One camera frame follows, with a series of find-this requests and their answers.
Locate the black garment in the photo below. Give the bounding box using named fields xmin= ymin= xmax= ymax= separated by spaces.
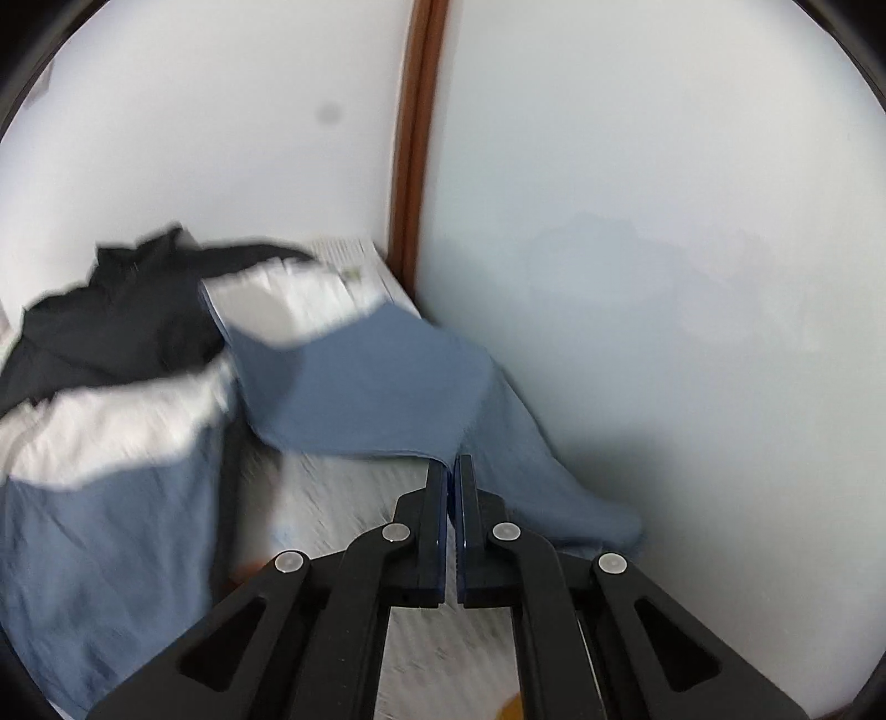
xmin=0 ymin=225 xmax=314 ymax=418

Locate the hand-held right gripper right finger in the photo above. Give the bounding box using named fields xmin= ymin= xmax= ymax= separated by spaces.
xmin=453 ymin=454 xmax=812 ymax=720

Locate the brown wooden door frame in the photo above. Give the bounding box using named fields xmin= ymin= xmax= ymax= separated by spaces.
xmin=386 ymin=0 xmax=452 ymax=295

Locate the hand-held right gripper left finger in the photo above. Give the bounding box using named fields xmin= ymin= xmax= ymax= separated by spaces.
xmin=86 ymin=457 xmax=455 ymax=720

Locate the blue and white garment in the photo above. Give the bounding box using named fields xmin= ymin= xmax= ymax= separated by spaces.
xmin=0 ymin=259 xmax=646 ymax=717

